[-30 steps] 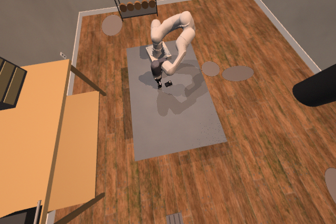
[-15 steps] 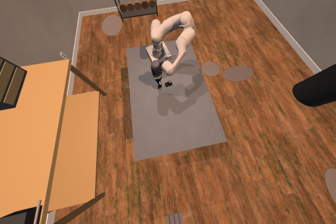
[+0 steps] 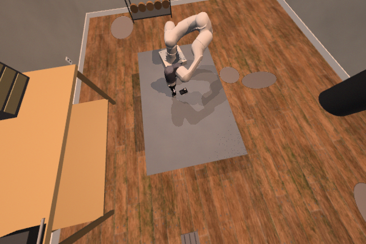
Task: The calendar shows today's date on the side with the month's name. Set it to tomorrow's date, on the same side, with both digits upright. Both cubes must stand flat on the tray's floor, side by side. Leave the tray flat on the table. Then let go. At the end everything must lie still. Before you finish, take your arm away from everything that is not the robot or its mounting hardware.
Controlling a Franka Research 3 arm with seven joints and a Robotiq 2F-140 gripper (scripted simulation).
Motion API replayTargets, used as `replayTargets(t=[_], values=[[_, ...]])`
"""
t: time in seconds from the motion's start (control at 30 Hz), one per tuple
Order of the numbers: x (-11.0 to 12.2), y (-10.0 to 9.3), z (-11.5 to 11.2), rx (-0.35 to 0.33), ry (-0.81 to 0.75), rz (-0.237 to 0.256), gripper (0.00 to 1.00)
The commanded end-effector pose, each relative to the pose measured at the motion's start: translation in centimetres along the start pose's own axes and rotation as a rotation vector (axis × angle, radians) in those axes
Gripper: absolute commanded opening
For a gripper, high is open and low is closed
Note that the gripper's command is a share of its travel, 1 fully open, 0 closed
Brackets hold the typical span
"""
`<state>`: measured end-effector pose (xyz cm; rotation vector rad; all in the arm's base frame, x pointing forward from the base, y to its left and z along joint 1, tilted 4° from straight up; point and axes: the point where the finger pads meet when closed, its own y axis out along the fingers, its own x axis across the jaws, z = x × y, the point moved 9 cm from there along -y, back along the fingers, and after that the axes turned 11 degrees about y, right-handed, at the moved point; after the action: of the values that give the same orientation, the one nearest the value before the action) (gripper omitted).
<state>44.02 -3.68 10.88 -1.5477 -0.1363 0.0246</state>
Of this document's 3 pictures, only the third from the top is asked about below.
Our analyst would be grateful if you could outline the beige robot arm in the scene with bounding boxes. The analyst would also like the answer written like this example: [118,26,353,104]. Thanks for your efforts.
[164,12,213,86]

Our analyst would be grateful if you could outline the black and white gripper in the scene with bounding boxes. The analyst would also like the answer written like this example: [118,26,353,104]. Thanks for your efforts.
[169,84,176,97]

